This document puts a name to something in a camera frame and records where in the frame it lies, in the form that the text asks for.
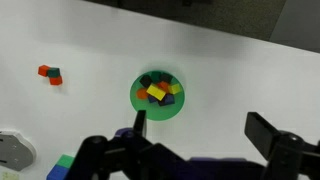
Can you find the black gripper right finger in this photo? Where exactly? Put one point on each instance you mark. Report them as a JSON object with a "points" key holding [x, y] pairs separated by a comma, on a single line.
{"points": [[261, 133]]}

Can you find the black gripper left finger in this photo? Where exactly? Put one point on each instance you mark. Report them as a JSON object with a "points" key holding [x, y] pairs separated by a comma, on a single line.
{"points": [[140, 121]]}

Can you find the orange wooden cube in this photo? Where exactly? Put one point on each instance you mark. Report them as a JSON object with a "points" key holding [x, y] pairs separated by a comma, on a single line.
{"points": [[163, 86], [43, 70], [56, 80]]}

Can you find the green plastic bowl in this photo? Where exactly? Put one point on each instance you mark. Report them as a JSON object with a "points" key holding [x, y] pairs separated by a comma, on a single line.
{"points": [[160, 111]]}

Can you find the orange rounded wooden block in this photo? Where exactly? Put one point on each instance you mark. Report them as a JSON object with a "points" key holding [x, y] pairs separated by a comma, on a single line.
{"points": [[142, 94]]}

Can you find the large yellow wooden block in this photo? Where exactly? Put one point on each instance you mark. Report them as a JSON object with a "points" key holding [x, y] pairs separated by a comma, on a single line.
{"points": [[156, 92]]}

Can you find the dark blue wooden block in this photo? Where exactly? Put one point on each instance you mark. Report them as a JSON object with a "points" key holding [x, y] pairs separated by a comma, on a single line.
{"points": [[167, 100]]}

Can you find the light green wooden block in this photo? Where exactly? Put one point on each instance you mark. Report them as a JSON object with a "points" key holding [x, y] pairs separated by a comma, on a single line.
{"points": [[65, 161]]}

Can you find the large blue wooden block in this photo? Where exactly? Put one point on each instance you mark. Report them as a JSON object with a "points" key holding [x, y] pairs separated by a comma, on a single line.
{"points": [[57, 173]]}

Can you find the black wooden cube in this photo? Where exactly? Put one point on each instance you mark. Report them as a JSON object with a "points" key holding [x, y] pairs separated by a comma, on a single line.
{"points": [[145, 81], [166, 78]]}

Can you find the small yellow wooden cube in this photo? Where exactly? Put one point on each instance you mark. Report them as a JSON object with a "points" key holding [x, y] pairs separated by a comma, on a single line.
{"points": [[175, 88]]}

